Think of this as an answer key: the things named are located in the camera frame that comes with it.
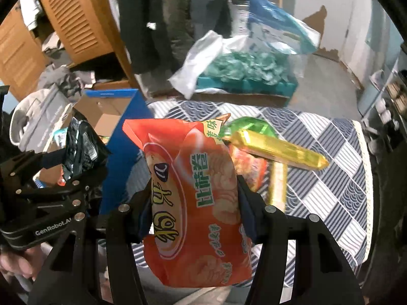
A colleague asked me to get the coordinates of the red snack packet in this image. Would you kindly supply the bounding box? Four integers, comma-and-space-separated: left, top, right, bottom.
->
230, 146, 268, 193

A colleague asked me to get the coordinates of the grey-blue hanging jacket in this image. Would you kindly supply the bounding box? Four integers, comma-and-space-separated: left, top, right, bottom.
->
187, 0, 236, 39

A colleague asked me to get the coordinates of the grey tote bag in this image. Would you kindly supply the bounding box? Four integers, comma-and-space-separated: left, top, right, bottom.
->
9, 89, 74, 153

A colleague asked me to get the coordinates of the teal snack packet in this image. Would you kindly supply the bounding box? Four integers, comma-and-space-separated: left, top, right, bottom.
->
51, 129, 69, 148

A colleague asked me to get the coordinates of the navy white patterned tablecloth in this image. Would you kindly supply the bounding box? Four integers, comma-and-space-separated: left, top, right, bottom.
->
98, 100, 377, 288

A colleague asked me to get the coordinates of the white paint bucket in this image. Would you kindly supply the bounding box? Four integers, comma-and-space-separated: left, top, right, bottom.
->
227, 0, 255, 39

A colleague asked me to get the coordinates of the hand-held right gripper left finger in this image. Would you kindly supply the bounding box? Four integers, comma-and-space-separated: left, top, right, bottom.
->
28, 182, 154, 305

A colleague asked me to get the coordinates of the gold snack packet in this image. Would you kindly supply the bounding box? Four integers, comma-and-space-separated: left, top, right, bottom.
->
223, 130, 329, 170

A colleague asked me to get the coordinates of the white hanging shirt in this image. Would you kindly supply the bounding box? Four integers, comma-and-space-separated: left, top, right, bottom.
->
19, 0, 43, 31

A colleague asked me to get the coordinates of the white door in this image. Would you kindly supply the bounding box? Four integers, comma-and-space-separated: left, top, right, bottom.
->
337, 0, 388, 80

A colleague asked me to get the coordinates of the green snack packet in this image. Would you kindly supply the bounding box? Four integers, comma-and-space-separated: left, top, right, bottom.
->
221, 117, 279, 147

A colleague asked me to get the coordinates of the olive green hanging jacket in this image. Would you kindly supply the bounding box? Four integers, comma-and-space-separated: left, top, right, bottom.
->
161, 0, 196, 70

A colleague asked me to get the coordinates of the pile of teal packets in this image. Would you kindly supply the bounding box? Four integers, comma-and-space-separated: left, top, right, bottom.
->
199, 52, 298, 93

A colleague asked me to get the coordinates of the orange chip bag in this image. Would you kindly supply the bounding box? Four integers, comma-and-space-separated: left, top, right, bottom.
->
122, 113, 255, 288

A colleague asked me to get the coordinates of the black hanging coat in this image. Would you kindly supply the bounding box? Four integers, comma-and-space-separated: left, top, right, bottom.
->
116, 0, 174, 75

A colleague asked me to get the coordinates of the small yellow snack packet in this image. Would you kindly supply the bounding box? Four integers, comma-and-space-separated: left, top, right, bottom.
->
267, 162, 288, 212

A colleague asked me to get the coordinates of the person's left hand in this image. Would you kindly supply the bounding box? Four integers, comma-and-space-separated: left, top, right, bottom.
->
0, 248, 38, 282

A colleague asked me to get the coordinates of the shoe rack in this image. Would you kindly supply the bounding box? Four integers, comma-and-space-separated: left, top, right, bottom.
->
359, 44, 407, 153

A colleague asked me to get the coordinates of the white plastic bag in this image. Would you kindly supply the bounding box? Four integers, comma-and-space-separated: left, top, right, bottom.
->
168, 30, 252, 99

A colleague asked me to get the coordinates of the black snack packet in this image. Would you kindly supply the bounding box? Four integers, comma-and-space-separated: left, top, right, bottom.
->
60, 117, 112, 181

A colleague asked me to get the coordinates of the blue plastic bag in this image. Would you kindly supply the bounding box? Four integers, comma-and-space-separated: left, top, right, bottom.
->
245, 0, 320, 56

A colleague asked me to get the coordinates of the pile of grey clothes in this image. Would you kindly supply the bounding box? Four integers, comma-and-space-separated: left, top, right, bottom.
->
36, 64, 96, 102

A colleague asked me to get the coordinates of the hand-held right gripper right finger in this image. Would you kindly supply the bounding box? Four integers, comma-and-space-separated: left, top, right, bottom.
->
236, 175, 365, 305

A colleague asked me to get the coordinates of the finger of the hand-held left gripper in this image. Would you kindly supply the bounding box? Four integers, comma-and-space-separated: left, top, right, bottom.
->
13, 164, 111, 222
0, 148, 69, 179

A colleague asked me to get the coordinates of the brown cardboard box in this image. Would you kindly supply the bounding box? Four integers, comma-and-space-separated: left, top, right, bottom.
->
191, 89, 296, 107

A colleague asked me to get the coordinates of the blue cardboard box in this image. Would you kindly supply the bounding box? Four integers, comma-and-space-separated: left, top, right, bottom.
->
35, 89, 154, 217

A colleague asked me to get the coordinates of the wooden louvered wardrobe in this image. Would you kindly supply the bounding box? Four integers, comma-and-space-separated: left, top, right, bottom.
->
0, 0, 134, 93

